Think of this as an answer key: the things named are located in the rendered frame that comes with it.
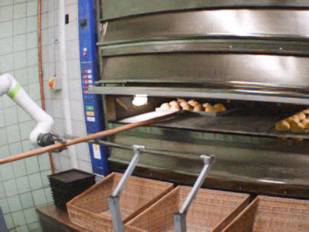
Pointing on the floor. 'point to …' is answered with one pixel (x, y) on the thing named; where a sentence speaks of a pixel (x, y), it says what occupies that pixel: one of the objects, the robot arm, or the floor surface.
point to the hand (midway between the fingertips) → (63, 144)
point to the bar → (134, 167)
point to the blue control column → (92, 78)
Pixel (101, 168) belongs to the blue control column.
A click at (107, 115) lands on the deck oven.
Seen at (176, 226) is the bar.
